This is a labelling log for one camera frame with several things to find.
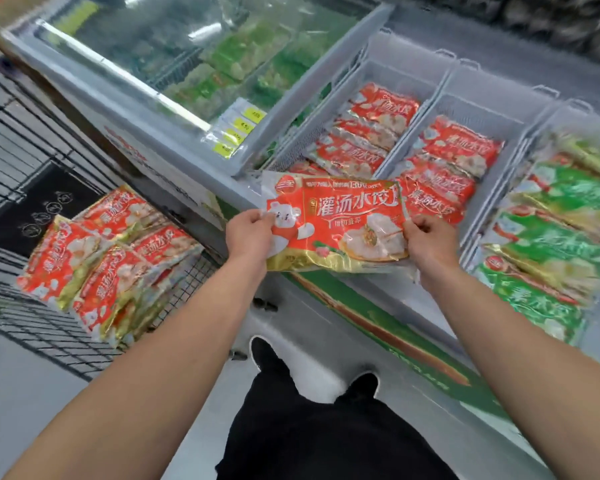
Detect person's right hand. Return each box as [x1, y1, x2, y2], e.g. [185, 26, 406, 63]
[403, 215, 462, 281]

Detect person's left hand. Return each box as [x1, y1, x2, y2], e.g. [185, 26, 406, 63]
[225, 209, 277, 263]

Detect red dumpling bag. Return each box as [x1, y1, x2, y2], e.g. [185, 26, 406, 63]
[260, 170, 417, 275]

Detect person's right forearm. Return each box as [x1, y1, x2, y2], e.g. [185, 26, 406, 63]
[419, 264, 600, 480]

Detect person's left forearm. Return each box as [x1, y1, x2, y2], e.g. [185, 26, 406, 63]
[2, 254, 269, 480]

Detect rows of red frozen packets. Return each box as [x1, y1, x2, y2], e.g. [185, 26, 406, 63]
[289, 83, 504, 226]

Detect green freezer front sticker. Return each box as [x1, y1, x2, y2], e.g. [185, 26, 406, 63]
[284, 271, 512, 421]

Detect white chest freezer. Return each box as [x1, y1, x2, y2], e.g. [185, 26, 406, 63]
[1, 0, 600, 480]

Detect person's black left shoe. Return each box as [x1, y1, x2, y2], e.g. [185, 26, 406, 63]
[249, 336, 294, 376]

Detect person's black shoe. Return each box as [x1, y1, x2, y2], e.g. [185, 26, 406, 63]
[341, 372, 381, 401]
[249, 336, 294, 376]

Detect green dumpling packet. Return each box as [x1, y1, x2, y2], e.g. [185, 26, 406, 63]
[552, 134, 600, 183]
[484, 209, 600, 298]
[471, 256, 587, 346]
[512, 164, 600, 238]

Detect heap of green frozen packets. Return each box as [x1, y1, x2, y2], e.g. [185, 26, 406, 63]
[162, 17, 333, 123]

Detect person's black right shoe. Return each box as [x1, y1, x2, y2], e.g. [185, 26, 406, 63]
[341, 372, 381, 401]

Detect pile of red frozen packets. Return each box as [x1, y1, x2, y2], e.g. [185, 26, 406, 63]
[16, 185, 204, 348]

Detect sliding glass freezer lid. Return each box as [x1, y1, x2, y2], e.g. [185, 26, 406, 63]
[1, 0, 396, 177]

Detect person's black trousers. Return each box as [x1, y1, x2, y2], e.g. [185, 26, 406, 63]
[215, 369, 462, 480]

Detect black cart seat flap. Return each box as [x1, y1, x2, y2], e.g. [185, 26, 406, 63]
[0, 162, 104, 258]

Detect blurred dark shelf goods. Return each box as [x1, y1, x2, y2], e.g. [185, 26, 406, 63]
[409, 0, 600, 63]

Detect white wire freezer basket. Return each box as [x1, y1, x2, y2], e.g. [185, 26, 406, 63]
[459, 99, 600, 358]
[380, 59, 562, 248]
[264, 29, 457, 181]

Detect black wire shopping cart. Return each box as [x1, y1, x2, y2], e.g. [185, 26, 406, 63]
[0, 60, 222, 383]

